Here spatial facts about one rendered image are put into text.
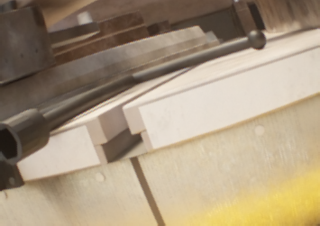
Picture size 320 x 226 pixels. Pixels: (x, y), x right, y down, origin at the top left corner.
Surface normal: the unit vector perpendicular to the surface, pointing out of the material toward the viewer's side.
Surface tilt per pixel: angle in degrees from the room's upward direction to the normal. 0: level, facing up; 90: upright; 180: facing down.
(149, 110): 90
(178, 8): 90
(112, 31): 90
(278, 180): 90
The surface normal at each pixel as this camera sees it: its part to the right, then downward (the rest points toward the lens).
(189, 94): -0.23, 0.17
